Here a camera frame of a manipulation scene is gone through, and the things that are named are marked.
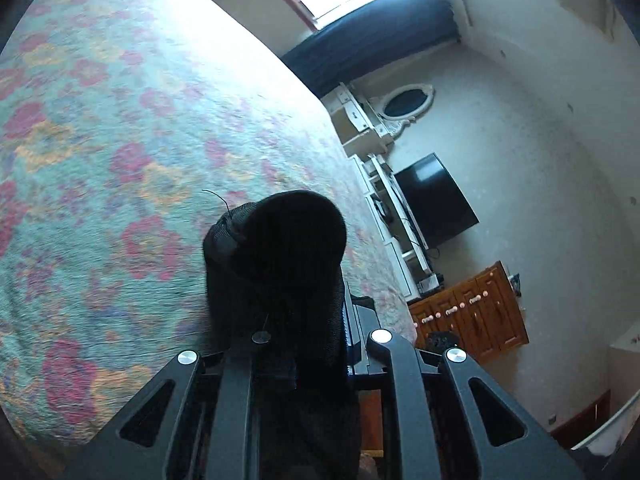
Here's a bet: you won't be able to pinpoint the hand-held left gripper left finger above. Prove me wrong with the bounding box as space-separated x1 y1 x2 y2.
60 330 301 480

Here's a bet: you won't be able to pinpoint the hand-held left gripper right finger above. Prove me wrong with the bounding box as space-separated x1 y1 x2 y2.
342 296 587 480

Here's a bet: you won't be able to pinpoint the black pants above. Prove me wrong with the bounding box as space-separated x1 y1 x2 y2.
202 190 364 480

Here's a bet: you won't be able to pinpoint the black set-top box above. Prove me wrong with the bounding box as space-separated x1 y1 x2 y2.
417 272 447 296

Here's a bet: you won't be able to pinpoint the white television stand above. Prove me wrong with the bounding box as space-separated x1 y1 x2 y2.
349 152 442 302

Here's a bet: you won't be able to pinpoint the wooden cabinet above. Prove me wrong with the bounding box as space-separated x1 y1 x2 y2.
406 260 531 367

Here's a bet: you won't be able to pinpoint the black television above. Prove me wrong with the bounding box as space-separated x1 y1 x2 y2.
392 152 481 252

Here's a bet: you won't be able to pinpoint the cream dressing table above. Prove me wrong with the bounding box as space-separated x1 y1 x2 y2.
322 82 397 159

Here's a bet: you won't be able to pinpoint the oval mirror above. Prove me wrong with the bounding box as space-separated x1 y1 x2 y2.
379 83 437 139

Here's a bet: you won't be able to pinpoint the white rounded furniture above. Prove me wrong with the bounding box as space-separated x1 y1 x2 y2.
570 324 640 457

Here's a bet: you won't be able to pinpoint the floral bedspread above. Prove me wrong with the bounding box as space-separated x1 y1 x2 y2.
0 0 419 461

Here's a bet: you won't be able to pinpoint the dark blue curtain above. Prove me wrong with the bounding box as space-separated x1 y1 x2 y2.
277 0 462 99

